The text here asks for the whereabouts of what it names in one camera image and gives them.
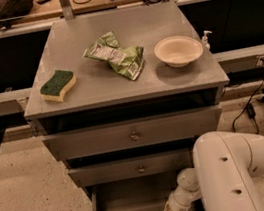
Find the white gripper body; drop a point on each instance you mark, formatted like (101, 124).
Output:
(179, 202)

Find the grey bottom drawer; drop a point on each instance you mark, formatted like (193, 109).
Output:
(148, 193)

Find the grey drawer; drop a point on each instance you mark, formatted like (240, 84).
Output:
(129, 168)
(148, 193)
(132, 134)

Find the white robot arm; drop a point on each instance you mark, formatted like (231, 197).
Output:
(222, 176)

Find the grey middle drawer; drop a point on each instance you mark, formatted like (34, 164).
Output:
(129, 168)

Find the grey drawer cabinet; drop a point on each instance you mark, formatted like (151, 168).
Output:
(101, 97)

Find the grey top drawer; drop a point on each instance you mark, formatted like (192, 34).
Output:
(132, 134)

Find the green crumpled chip bag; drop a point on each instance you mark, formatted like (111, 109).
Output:
(127, 62)

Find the white bowl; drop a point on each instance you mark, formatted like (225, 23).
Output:
(178, 51)

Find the white pump bottle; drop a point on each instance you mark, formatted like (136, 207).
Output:
(204, 39)

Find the green yellow sponge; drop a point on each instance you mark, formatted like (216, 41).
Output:
(58, 85)

